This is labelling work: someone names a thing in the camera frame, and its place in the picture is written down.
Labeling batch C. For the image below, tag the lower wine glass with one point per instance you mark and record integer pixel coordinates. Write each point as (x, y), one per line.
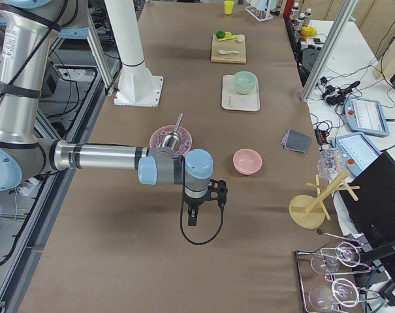
(336, 296)

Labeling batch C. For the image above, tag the yellow cup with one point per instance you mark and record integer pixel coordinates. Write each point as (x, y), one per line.
(228, 7)

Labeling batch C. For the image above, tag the bamboo cutting board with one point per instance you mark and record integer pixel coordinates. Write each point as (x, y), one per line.
(228, 45)

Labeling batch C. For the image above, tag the grey cloth stack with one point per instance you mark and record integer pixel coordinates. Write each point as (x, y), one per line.
(296, 141)

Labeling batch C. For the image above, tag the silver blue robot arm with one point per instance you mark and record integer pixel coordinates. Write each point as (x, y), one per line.
(31, 25)

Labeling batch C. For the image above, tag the metal scoop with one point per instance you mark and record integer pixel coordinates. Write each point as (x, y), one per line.
(172, 139)

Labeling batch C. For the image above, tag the wine glass rack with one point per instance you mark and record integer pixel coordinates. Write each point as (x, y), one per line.
(308, 278)

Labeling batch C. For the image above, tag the white spoon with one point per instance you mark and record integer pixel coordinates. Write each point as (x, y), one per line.
(228, 52)

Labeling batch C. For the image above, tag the clear glass mug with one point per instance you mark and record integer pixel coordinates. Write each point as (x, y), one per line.
(330, 163)

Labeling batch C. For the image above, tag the wooden mug tree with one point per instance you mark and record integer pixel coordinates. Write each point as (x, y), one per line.
(310, 212)

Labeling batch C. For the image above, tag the white wire cup rack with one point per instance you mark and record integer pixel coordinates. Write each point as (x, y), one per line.
(262, 15)

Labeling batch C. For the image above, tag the cream rectangular tray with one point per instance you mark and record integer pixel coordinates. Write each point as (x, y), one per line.
(232, 100)

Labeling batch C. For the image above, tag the aluminium frame post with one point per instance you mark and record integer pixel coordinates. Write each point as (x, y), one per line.
(332, 39)

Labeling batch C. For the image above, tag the teach pendant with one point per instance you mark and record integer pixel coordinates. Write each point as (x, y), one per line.
(365, 115)
(357, 150)

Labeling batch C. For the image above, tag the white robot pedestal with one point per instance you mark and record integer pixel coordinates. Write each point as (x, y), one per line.
(137, 86)

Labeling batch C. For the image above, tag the pink plate with ice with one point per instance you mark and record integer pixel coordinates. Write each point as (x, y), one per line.
(158, 136)

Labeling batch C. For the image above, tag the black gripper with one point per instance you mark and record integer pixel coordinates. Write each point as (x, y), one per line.
(193, 202)

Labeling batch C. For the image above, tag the yellow toy knife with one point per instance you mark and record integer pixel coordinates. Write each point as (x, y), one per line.
(233, 37)

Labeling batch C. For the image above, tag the lower teach pendant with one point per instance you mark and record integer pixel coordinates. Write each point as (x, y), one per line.
(357, 150)

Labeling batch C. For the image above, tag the green toy lime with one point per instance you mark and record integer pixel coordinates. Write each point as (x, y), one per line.
(220, 34)

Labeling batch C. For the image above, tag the upper wine glass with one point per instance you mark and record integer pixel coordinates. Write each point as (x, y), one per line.
(329, 260)

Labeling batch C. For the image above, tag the black monitor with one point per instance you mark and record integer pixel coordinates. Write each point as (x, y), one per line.
(373, 214)

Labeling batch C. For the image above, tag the pink bowl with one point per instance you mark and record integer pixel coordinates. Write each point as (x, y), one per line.
(247, 161)

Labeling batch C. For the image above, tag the light blue cup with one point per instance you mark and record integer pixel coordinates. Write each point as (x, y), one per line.
(261, 5)

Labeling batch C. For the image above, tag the green bowl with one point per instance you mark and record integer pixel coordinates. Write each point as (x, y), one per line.
(244, 82)

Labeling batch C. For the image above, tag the upper teach pendant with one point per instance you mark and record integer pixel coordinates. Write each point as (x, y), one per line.
(365, 115)

